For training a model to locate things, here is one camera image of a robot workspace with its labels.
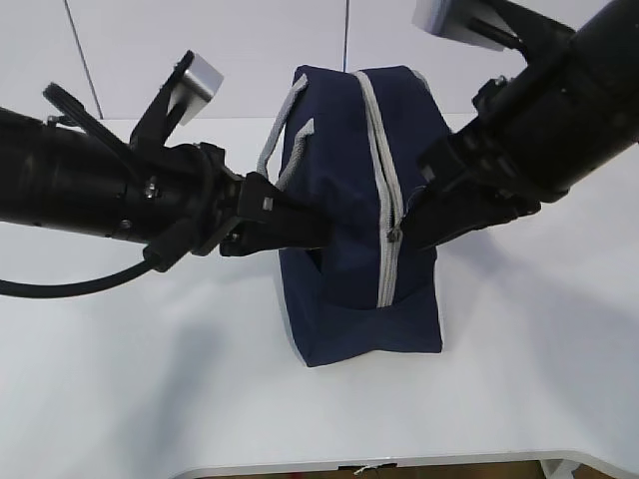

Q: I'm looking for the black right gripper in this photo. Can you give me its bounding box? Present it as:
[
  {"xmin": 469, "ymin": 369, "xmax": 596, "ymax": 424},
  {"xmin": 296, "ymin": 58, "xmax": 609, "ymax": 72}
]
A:
[{"xmin": 407, "ymin": 77, "xmax": 569, "ymax": 249}]

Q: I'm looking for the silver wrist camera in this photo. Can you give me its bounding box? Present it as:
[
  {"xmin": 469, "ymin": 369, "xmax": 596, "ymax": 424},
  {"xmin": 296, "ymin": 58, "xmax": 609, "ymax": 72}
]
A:
[
  {"xmin": 412, "ymin": 0, "xmax": 520, "ymax": 51},
  {"xmin": 168, "ymin": 50, "xmax": 224, "ymax": 126}
]

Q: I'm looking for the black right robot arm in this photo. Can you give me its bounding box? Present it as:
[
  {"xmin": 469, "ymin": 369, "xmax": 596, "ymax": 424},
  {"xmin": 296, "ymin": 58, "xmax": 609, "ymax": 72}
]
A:
[{"xmin": 401, "ymin": 0, "xmax": 638, "ymax": 249}]

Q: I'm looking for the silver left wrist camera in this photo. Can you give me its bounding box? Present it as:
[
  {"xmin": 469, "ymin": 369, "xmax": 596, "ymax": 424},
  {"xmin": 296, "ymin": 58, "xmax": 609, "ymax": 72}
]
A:
[{"xmin": 168, "ymin": 50, "xmax": 224, "ymax": 126}]

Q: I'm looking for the navy blue lunch bag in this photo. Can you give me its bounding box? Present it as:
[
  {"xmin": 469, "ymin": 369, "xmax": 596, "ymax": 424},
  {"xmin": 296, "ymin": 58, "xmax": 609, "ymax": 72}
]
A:
[{"xmin": 258, "ymin": 65, "xmax": 448, "ymax": 367}]

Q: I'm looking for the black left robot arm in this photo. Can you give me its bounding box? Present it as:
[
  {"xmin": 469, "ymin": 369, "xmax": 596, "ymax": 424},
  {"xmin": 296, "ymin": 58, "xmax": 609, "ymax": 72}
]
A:
[{"xmin": 1, "ymin": 110, "xmax": 332, "ymax": 256}]

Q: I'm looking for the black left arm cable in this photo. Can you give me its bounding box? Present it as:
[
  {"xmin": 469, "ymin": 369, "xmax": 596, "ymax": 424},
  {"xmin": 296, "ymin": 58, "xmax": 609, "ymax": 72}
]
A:
[{"xmin": 0, "ymin": 219, "xmax": 201, "ymax": 300}]

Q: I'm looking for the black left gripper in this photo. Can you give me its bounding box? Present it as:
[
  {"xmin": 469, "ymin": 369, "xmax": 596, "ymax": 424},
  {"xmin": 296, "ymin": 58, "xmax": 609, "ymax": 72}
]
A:
[{"xmin": 104, "ymin": 143, "xmax": 332, "ymax": 257}]

